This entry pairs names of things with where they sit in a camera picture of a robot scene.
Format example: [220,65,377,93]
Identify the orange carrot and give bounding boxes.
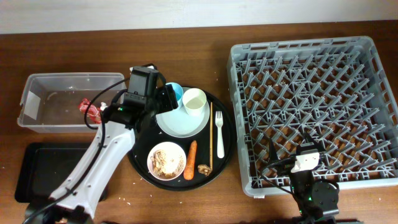
[183,141,198,180]

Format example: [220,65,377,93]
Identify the light blue cup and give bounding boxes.
[167,82,183,108]

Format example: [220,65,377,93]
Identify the white tissue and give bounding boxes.
[100,102,108,111]

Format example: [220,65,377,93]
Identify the clear plastic waste bin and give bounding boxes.
[17,72,124,133]

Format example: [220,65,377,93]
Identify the grey round plate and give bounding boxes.
[156,87,210,138]

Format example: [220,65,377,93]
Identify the white plastic fork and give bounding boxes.
[215,111,224,159]

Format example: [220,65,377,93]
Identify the red snack wrapper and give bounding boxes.
[78,98,101,124]

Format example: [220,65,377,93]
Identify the wooden chopstick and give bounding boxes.
[209,102,213,170]

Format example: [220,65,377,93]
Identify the black rectangular tray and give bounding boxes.
[14,142,90,203]

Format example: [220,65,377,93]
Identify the brown mushroom piece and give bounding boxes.
[198,164,212,177]

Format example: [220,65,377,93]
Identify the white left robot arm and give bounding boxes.
[24,64,178,223]

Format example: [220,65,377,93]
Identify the round black serving tray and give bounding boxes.
[127,92,237,191]

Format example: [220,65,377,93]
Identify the grey dishwasher rack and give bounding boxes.
[227,36,397,198]

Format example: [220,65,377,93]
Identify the pink bowl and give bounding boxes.
[147,142,187,181]

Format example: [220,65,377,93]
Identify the cream white cup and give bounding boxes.
[182,88,206,116]

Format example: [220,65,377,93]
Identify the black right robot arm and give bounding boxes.
[267,133,340,223]

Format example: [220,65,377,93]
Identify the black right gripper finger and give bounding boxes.
[269,139,277,162]
[303,132,320,148]

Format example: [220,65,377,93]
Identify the rice and peanut shells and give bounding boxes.
[150,149,185,179]

